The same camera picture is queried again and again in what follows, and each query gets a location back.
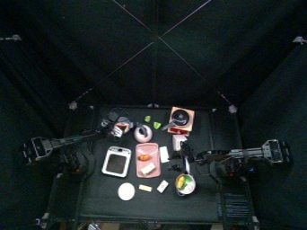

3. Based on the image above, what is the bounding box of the silver toy pot with handle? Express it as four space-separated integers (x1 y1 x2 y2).
174 155 198 197

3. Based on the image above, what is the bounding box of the white toy cup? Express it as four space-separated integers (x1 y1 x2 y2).
171 134 189 152

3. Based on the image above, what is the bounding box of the wooden toy stove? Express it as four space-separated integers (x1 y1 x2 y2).
167 106 197 137

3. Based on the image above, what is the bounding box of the yellow toy cheese piece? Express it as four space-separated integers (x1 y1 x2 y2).
138 184 154 193

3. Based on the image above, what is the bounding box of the small white rectangular block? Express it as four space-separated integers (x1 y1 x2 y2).
157 179 171 194

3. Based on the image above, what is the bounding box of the pink rectangular tray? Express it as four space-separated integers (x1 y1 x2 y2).
135 142 162 179

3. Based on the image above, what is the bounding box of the yellow toy corn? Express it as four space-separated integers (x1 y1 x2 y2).
177 175 187 189

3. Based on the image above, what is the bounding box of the long white rectangular block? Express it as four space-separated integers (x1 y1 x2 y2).
159 146 171 164

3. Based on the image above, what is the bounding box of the white toy block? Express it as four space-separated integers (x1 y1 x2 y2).
139 163 158 176

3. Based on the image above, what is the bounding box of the black toy frying pan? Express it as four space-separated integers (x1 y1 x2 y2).
159 109 191 131

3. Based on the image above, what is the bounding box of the orange and white toy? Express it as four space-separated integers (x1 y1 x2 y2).
118 121 133 134

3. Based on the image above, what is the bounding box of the white toy tablet black screen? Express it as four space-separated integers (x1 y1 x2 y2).
101 146 134 179

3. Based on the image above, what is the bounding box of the white round disc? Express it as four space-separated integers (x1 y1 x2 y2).
117 181 137 202

